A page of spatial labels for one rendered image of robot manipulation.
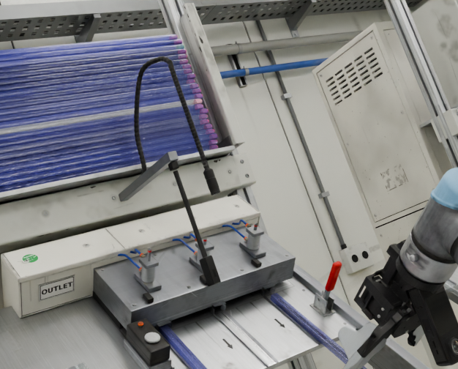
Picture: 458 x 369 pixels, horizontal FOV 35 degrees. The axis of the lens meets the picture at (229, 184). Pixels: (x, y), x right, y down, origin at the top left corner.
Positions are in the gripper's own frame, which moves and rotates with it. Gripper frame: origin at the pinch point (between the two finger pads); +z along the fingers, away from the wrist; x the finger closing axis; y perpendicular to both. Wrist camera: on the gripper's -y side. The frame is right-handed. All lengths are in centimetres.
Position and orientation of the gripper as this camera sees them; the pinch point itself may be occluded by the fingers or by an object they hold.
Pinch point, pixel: (379, 364)
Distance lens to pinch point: 115.0
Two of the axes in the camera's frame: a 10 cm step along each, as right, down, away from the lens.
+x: -8.1, 1.9, -5.5
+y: -5.3, -6.3, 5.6
